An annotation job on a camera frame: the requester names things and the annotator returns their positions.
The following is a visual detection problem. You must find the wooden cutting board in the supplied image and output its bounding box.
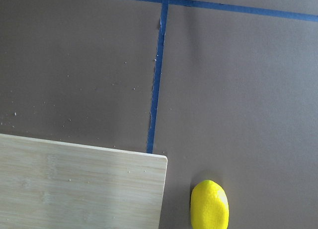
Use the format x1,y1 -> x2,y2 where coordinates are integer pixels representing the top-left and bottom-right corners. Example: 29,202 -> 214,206
0,134 -> 167,229

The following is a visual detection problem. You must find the yellow lemon right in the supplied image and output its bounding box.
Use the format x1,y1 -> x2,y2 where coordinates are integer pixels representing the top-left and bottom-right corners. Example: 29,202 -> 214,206
190,180 -> 230,229

